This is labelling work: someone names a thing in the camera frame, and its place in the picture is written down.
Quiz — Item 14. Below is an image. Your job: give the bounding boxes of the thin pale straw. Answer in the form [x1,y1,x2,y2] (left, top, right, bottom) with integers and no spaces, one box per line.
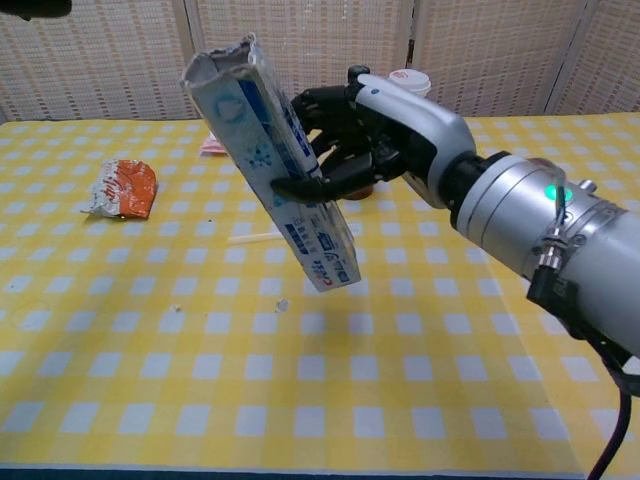
[227,230,281,245]

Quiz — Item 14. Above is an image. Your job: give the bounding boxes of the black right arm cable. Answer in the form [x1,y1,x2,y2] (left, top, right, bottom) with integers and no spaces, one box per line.
[587,319,640,480]

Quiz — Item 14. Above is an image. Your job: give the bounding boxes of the yellow white checkered tablecloth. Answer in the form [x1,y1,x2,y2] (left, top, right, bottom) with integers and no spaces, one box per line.
[0,113,640,474]

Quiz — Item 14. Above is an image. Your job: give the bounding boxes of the beige woven folding screen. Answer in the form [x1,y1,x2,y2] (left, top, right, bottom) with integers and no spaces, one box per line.
[0,0,640,122]

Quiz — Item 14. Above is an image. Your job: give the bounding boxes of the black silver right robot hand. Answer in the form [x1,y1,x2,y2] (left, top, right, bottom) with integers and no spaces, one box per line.
[271,64,478,210]

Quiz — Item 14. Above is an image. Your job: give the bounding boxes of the pink white flat packet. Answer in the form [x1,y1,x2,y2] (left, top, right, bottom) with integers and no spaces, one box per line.
[199,134,226,157]

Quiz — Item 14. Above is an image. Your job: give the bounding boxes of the orange white snack bag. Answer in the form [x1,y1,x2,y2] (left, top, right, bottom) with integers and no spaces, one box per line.
[80,158,159,221]

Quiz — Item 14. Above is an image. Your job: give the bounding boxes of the blue white toothpaste box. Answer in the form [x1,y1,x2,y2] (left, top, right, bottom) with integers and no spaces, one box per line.
[179,32,362,294]

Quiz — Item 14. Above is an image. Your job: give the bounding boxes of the red paper cup white lid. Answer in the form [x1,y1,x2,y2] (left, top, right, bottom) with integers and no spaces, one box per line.
[388,68,432,99]

